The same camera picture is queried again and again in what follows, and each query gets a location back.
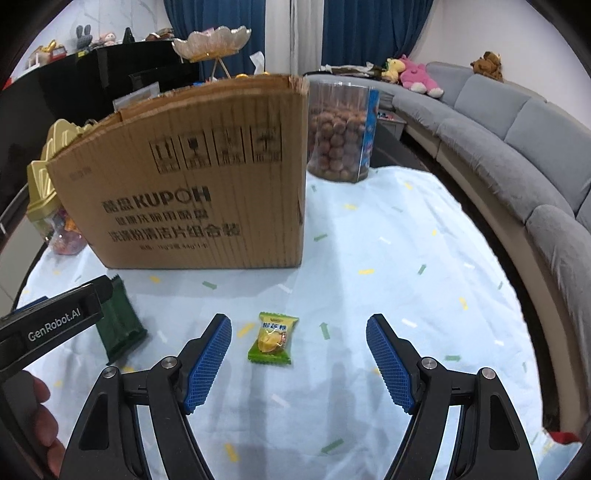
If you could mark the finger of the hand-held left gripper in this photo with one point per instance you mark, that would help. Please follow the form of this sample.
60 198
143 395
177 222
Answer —
34 306
101 290

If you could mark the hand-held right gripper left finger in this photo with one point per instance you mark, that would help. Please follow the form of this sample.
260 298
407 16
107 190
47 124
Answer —
207 364

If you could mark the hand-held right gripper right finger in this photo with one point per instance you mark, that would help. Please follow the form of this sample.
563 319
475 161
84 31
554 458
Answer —
390 364

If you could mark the dark green snack packet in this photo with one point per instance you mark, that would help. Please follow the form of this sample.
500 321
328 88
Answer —
120 323

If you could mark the green yellow candy packet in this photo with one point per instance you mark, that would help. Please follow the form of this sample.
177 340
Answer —
272 339

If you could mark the brown cardboard box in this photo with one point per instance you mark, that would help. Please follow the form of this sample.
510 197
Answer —
184 207

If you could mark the person's left hand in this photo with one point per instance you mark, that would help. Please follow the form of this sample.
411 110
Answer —
41 424

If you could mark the light blue confetti tablecloth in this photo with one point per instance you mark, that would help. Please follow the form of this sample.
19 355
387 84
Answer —
392 277

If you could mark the gold-lidded clear candy jar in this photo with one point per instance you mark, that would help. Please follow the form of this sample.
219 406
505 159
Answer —
44 184

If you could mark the black curved television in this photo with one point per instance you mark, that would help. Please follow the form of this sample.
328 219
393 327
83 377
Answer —
27 129

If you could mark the clear jar of brown nuts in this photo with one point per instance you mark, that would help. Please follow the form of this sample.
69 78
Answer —
337 138

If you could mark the white router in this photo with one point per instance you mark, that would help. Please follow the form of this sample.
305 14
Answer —
34 61

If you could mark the grey curved sofa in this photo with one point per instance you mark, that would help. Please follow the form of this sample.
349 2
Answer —
508 152

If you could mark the grey bin of small toys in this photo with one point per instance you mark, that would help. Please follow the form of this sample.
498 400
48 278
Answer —
390 121

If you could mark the gold foil ornament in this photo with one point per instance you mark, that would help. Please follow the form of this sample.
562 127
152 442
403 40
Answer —
51 48

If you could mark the pink doll plush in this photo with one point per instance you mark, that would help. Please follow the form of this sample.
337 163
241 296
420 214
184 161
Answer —
107 38

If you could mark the grey rabbit plush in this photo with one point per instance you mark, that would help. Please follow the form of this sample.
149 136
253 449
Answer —
84 37

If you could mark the black metronome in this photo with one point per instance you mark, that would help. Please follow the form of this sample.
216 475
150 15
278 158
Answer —
128 36

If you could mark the yellow plastic object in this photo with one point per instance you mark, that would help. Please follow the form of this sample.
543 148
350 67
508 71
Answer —
240 74

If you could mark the two-tier white bowl stand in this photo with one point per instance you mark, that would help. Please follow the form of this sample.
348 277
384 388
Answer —
212 44

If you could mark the pink plush toy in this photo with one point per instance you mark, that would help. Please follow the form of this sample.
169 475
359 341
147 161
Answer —
418 76

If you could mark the blue curtain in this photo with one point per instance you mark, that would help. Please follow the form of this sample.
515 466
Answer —
369 27
207 18

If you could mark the yellow plush toy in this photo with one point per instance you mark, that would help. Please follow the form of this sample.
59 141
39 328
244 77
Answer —
392 69

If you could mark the brown and white cloth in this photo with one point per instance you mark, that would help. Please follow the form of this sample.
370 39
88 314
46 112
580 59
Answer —
351 70

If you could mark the brown plush toy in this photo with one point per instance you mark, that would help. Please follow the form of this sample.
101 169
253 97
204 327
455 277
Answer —
487 64

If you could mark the white sheer curtain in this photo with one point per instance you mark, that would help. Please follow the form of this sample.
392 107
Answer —
293 32

